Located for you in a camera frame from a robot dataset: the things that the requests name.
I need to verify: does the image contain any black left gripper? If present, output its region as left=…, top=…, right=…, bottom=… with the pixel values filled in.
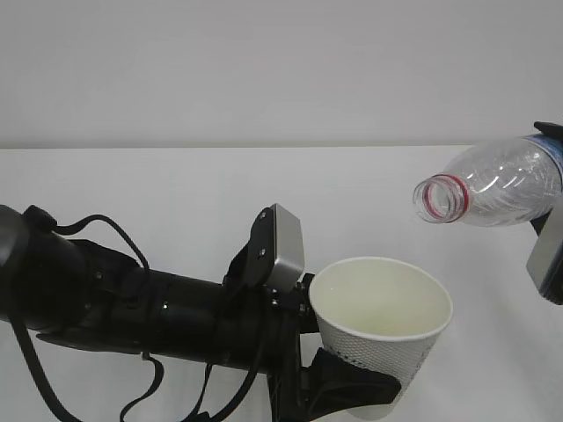
left=246, top=273, right=401, bottom=421

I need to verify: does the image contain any clear water bottle red label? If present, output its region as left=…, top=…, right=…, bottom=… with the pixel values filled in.
left=413, top=134, right=562, bottom=227

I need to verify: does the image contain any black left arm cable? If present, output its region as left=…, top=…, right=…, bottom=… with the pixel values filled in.
left=8, top=206, right=265, bottom=422

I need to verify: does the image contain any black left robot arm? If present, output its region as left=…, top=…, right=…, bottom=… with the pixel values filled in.
left=1, top=204, right=401, bottom=421

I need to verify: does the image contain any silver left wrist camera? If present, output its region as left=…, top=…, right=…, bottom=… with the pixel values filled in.
left=243, top=203, right=304, bottom=294

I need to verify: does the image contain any white paper cup green logo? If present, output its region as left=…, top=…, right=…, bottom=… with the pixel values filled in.
left=309, top=257, right=453, bottom=390

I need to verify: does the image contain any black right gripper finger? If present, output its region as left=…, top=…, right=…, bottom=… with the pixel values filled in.
left=534, top=121, right=563, bottom=141

